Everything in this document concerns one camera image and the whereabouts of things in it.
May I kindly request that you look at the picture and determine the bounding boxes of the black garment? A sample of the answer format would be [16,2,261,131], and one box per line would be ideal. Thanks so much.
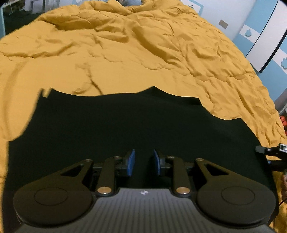
[2,87,277,232]

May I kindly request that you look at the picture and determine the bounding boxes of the person right hand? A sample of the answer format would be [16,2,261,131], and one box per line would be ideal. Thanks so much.
[281,174,287,201]

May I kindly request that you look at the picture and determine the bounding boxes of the blue white wardrobe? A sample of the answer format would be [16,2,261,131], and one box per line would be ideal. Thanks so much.
[233,1,286,101]

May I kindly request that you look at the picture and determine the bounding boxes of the mustard yellow duvet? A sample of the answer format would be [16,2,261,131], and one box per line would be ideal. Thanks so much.
[0,0,287,233]

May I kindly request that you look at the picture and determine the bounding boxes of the bed headboard white blue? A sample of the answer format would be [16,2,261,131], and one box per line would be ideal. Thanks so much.
[181,0,204,16]

